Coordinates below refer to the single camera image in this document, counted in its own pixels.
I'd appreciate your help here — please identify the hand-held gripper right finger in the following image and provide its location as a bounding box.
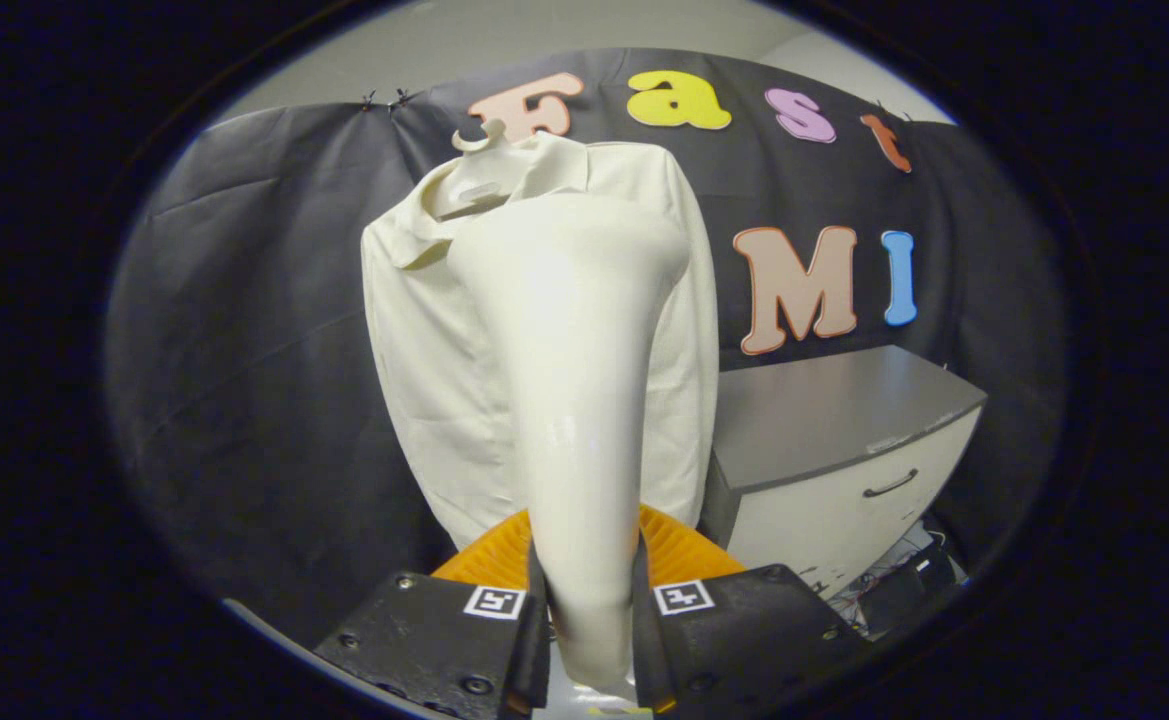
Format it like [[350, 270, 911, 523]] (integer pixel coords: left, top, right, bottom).
[[631, 503, 870, 716]]

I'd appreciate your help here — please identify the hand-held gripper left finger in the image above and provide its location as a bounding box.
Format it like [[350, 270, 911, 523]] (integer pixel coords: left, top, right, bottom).
[[314, 507, 552, 720]]

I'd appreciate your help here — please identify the cream button shirt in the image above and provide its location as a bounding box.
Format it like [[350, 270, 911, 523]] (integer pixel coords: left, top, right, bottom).
[[360, 132, 721, 551]]

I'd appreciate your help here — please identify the white clothes hanger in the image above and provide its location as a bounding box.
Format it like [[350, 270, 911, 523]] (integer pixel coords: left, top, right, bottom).
[[429, 118, 535, 221]]

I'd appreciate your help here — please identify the grey top white cabinet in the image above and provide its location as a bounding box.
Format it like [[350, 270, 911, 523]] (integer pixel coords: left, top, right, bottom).
[[699, 345, 988, 601]]

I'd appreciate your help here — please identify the bundle of dark cables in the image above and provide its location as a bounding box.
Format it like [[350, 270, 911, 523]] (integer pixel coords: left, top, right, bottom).
[[832, 515, 972, 637]]

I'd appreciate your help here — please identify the black drawer handle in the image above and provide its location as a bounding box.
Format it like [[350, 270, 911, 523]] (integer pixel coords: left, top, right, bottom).
[[862, 468, 920, 499]]

